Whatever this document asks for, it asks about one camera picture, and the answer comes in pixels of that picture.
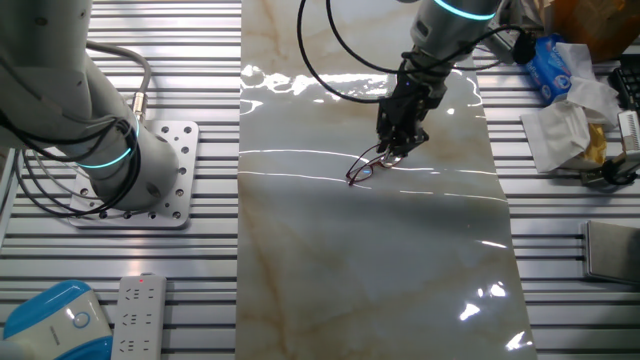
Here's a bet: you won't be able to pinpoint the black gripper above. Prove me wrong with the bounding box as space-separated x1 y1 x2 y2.
375 74 447 157

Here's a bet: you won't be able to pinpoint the dark red framed glasses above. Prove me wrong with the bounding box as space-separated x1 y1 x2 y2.
344 143 405 187

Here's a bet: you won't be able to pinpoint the marble pattern mat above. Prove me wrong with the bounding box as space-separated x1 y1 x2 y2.
234 0 539 360

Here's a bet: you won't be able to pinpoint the crumpled white tissue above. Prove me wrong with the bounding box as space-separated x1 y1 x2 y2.
519 42 621 174

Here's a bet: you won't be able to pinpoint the blue tissue pack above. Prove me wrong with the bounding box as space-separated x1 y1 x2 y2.
524 33 574 106

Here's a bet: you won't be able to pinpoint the yellow crumpled wrapper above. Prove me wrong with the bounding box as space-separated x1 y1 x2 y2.
582 122 609 166

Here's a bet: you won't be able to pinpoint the brown cardboard box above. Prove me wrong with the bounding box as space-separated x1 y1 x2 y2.
549 0 640 64

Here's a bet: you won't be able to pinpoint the black keyboard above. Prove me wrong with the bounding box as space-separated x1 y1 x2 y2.
610 53 640 112

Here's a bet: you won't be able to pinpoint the grey flat metal box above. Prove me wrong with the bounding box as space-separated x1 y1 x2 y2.
583 219 640 287

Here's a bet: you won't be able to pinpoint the white power strip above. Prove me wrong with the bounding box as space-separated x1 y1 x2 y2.
110 273 168 360

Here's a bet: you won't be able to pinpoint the blue white control pendant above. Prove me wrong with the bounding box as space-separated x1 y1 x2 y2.
0 279 114 360

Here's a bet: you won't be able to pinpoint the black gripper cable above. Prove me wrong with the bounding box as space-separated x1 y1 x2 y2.
296 0 389 105
325 0 526 76

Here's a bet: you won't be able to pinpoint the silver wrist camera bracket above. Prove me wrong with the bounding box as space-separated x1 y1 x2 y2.
484 14 521 65

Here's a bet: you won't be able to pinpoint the black velcro cable wrap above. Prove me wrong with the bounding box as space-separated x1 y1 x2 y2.
512 30 537 65

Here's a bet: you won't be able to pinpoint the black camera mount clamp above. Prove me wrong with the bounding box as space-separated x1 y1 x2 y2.
579 155 640 189

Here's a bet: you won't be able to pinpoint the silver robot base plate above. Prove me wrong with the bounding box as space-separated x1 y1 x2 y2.
67 119 200 230

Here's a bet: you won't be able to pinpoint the silver finned camera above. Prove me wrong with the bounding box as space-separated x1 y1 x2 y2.
617 109 640 162

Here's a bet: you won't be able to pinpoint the thick grey base cable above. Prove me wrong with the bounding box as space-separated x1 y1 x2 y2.
84 40 154 124

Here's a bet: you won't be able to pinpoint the looped black cable bundle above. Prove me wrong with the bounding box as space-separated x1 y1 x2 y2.
0 112 142 219

